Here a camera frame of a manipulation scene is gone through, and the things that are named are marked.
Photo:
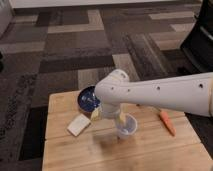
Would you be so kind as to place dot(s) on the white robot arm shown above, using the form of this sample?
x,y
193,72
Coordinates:
x,y
192,94

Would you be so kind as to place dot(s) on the wooden table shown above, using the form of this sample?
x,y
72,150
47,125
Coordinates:
x,y
151,148

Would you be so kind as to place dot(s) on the white sponge block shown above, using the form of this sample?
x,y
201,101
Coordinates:
x,y
78,124

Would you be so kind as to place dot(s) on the orange carrot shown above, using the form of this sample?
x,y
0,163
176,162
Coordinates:
x,y
167,122

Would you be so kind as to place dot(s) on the black furniture at right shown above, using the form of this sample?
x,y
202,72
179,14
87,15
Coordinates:
x,y
198,45

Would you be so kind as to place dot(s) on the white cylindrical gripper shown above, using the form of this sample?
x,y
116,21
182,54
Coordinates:
x,y
109,111

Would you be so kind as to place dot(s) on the dark blue bowl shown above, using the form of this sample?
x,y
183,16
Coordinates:
x,y
87,100

